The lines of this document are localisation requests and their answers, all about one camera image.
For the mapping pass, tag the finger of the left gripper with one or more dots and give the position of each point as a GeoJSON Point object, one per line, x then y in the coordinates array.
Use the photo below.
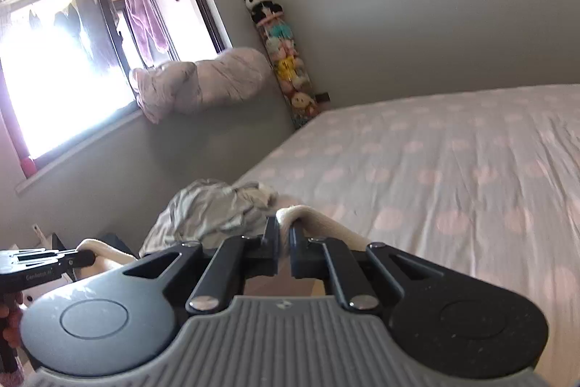
{"type": "Point", "coordinates": [74, 259]}

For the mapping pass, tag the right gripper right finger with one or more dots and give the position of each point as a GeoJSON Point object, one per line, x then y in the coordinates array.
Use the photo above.
{"type": "Point", "coordinates": [450, 322]}

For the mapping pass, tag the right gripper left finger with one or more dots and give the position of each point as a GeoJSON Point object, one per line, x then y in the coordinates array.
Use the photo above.
{"type": "Point", "coordinates": [123, 318]}

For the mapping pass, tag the cream knit sweater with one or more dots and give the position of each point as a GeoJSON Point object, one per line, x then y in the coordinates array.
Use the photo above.
{"type": "Point", "coordinates": [315, 223]}

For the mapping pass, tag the left hand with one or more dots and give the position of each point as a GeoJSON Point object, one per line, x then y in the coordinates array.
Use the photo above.
{"type": "Point", "coordinates": [11, 316]}

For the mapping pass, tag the grey crumpled garment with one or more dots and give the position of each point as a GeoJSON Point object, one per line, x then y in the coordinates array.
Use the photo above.
{"type": "Point", "coordinates": [209, 211]}

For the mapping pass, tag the pink polka dot bed sheet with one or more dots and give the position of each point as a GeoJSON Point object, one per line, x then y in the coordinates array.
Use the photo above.
{"type": "Point", "coordinates": [486, 183]}

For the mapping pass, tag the pink rolled duvet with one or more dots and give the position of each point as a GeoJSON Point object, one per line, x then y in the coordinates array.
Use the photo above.
{"type": "Point", "coordinates": [235, 75]}

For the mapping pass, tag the purple hanging garment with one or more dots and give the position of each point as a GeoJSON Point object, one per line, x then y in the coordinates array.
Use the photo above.
{"type": "Point", "coordinates": [146, 27]}

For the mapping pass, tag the plush toy storage tube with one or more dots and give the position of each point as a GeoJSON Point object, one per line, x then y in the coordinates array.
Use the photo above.
{"type": "Point", "coordinates": [288, 67]}

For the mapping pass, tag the panda plush toy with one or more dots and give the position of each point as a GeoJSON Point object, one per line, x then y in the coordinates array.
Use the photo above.
{"type": "Point", "coordinates": [262, 9]}

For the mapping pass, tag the window with dark frame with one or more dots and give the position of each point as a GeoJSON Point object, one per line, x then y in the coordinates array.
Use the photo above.
{"type": "Point", "coordinates": [65, 67]}

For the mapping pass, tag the black wall socket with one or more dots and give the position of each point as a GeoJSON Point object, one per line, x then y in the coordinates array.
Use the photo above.
{"type": "Point", "coordinates": [323, 97]}

